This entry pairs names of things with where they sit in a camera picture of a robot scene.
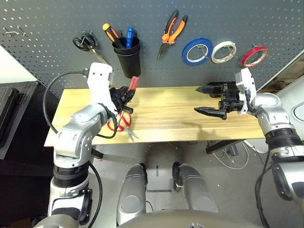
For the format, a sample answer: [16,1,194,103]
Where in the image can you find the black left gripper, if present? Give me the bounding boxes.
[109,86,136,114]

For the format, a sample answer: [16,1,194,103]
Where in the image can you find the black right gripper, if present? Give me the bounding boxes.
[193,83,246,120]

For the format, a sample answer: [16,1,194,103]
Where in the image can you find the red handled screwdriver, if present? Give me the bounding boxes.
[114,76,141,133]

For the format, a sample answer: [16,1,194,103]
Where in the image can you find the red handled scissors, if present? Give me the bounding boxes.
[106,111,140,143]

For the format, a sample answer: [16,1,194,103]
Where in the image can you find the red tape ring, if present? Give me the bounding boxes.
[241,46,269,68]

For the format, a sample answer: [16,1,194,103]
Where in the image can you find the orange black needle-nose pliers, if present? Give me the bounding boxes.
[156,9,189,60]

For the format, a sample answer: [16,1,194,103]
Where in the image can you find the dark grey pegboard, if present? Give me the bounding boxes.
[0,0,304,97]

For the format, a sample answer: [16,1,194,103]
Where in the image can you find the double metal pegboard hook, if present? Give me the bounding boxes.
[2,25,27,38]

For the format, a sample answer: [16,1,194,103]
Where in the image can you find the black tool case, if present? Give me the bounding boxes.
[208,81,238,98]

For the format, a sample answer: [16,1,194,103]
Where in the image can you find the black plastic cup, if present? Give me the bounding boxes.
[112,37,141,79]

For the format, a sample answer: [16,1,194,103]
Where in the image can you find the black table leg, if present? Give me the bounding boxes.
[91,148,104,159]
[206,139,245,154]

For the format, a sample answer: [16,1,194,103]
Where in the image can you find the white tape roll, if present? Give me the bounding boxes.
[210,41,237,64]

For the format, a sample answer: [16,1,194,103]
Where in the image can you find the blue tape roll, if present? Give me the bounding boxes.
[181,37,214,67]

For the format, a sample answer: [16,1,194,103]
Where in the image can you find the dark power adapter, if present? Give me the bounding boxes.
[227,144,239,157]

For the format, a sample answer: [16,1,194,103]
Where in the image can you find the orange black screwdriver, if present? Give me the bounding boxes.
[102,23,126,49]

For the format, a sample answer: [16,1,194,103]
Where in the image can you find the silver right robot leg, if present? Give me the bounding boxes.
[172,162,219,213]

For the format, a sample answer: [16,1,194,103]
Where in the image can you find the silver robot leg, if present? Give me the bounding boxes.
[172,162,219,213]
[116,163,148,225]

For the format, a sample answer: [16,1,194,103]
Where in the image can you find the silver left robot leg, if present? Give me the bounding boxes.
[116,163,148,225]

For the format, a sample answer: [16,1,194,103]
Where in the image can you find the black equipment case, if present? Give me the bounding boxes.
[0,80,40,160]

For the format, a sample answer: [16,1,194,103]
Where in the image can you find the grey robot torso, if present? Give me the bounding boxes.
[117,209,262,228]

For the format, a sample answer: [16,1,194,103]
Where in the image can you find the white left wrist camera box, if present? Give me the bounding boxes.
[86,62,117,114]

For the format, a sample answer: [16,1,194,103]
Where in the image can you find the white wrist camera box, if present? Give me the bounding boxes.
[86,62,117,114]
[234,67,257,116]

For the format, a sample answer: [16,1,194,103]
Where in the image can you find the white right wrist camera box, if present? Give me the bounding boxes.
[234,67,257,116]

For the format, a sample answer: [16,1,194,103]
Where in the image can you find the black handled scissors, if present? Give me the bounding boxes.
[72,30,110,65]

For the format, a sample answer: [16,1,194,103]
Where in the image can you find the white floor cables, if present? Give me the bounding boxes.
[212,142,250,170]

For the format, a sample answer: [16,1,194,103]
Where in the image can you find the white pegboard frame post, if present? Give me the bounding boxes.
[257,48,304,92]

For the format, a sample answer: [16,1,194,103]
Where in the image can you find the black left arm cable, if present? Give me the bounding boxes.
[42,70,118,140]

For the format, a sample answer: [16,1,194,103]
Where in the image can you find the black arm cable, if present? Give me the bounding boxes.
[42,70,118,140]
[254,147,276,228]

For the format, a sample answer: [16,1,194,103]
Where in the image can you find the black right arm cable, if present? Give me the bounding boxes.
[254,147,276,228]

